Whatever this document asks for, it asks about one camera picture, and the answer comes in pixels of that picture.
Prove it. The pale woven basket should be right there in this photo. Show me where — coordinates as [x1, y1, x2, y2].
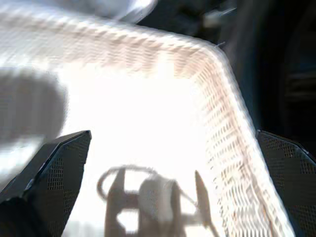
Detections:
[0, 7, 297, 237]

